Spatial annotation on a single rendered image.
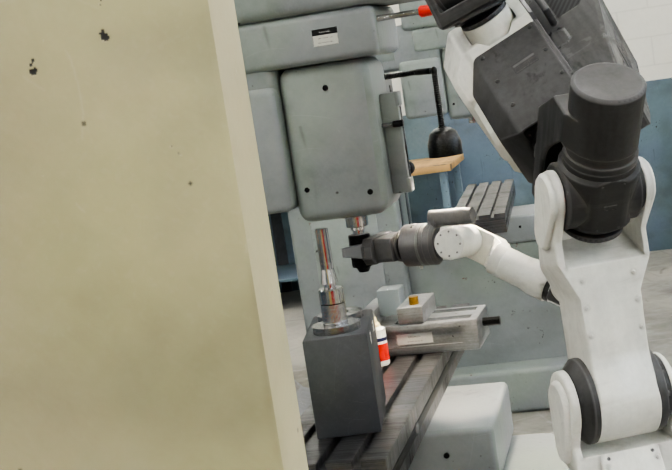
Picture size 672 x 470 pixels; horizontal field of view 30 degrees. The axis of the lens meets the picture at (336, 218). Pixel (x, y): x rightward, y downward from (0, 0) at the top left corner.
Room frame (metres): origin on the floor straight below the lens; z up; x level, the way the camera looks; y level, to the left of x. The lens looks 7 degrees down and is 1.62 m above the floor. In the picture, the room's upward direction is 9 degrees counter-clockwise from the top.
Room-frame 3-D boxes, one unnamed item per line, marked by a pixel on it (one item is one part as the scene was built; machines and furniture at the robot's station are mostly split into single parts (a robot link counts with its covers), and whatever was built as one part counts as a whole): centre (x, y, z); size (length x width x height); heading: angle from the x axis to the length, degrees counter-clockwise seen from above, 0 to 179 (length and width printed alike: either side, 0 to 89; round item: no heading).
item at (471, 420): (2.64, -0.04, 0.81); 0.50 x 0.35 x 0.12; 76
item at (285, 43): (2.65, 0.00, 1.68); 0.34 x 0.24 x 0.10; 76
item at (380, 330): (2.74, -0.05, 1.01); 0.04 x 0.04 x 0.11
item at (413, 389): (2.70, -0.06, 0.91); 1.24 x 0.23 x 0.08; 166
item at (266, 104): (2.69, 0.15, 1.47); 0.24 x 0.19 x 0.26; 166
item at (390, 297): (2.87, -0.10, 1.07); 0.06 x 0.05 x 0.06; 164
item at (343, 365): (2.34, 0.03, 1.05); 0.22 x 0.12 x 0.20; 175
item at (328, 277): (2.29, 0.03, 1.27); 0.03 x 0.03 x 0.11
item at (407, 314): (2.86, -0.15, 1.04); 0.15 x 0.06 x 0.04; 164
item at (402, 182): (2.61, -0.15, 1.44); 0.04 x 0.04 x 0.21; 76
